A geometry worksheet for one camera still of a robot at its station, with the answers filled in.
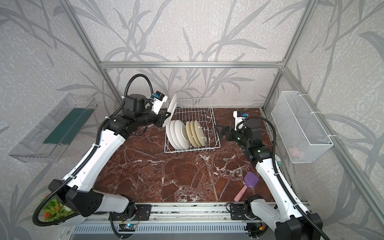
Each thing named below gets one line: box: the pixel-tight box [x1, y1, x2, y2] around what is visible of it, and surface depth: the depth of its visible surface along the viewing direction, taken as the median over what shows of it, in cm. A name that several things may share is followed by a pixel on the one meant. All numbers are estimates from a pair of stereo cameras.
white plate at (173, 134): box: [169, 120, 184, 150], surface depth 86 cm
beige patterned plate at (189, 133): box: [185, 121, 195, 148], surface depth 90 cm
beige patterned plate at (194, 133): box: [190, 120, 200, 147], surface depth 90 cm
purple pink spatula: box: [233, 171, 259, 203], surface depth 84 cm
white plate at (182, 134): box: [174, 119, 190, 150], surface depth 90 cm
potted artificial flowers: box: [38, 194, 77, 222], surface depth 62 cm
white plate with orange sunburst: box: [166, 120, 182, 150], surface depth 86 cm
